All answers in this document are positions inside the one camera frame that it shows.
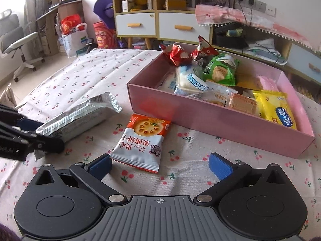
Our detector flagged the pink fringed cloth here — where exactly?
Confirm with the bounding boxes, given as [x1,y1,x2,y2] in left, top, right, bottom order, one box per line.
[195,4,314,51]

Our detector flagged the red patterned bag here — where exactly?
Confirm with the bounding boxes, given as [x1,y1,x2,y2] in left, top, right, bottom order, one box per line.
[93,21,118,49]

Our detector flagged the small wooden box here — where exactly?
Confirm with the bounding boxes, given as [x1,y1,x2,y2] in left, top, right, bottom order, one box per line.
[165,0,187,10]

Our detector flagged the wooden cabinet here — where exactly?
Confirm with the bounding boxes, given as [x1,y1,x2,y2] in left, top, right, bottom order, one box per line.
[112,0,321,81]

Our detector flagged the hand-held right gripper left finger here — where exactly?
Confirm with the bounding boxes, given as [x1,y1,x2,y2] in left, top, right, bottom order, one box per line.
[32,154,124,205]

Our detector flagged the grey office chair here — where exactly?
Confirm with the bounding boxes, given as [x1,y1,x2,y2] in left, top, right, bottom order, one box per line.
[0,9,46,82]

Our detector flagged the pale blue cabinet drawer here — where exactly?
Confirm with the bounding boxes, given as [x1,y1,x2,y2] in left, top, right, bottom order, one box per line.
[288,43,321,81]

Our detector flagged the green chip packet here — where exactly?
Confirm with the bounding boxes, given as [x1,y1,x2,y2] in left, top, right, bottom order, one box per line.
[202,54,241,86]

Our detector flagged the wall socket strip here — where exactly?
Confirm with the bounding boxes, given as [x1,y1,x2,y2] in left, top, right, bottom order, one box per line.
[237,0,276,15]

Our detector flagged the blue-label bread packet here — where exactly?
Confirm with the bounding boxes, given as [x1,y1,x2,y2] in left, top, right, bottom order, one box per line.
[174,65,210,97]

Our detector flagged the pink wafer packet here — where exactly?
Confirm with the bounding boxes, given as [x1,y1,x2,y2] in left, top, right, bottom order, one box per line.
[258,75,279,92]

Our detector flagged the yellow snack packet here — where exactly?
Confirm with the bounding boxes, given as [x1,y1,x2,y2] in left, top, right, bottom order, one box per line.
[253,90,298,130]

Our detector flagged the purple round object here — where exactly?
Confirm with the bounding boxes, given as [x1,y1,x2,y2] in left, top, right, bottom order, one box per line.
[93,0,118,31]

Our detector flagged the pile of papers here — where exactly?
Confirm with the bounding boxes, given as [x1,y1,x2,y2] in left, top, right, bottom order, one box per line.
[244,39,287,66]

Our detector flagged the white shopping bag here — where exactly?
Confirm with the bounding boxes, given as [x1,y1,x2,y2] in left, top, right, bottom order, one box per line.
[60,22,88,58]

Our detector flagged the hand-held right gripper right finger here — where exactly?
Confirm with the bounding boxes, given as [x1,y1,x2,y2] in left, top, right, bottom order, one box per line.
[194,153,289,204]

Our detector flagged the gold stick packet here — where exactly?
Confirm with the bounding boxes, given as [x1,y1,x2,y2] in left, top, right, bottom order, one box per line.
[236,73,262,91]

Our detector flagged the white cabinet drawer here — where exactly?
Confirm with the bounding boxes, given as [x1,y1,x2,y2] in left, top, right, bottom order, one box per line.
[115,12,156,38]
[158,12,211,41]

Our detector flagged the black cable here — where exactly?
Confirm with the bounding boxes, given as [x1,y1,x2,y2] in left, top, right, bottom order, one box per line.
[238,0,281,63]

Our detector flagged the red candy packet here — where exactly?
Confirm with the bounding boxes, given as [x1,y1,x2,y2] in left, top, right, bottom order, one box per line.
[160,44,192,66]
[191,36,219,62]

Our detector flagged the red gift bag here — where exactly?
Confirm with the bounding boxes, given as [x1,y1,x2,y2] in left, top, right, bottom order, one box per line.
[61,14,82,34]

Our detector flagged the pink cardboard box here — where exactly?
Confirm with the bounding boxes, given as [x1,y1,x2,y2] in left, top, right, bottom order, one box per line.
[127,42,315,159]

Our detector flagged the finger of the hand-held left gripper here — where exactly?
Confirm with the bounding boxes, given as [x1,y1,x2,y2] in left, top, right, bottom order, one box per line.
[0,123,66,154]
[0,105,44,132]

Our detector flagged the wooden desk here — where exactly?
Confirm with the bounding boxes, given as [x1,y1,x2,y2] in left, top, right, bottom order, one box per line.
[35,0,83,56]

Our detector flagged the silver snack packet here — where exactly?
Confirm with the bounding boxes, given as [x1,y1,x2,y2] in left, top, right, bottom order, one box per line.
[35,92,123,142]

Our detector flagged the black case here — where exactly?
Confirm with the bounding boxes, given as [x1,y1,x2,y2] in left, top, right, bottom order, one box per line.
[214,22,249,49]

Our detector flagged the yellow egg tray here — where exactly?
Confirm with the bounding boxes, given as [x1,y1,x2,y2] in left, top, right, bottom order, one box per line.
[293,83,314,99]

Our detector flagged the clear wafer packet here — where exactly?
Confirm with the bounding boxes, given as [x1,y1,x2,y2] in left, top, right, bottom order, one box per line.
[229,92,261,118]

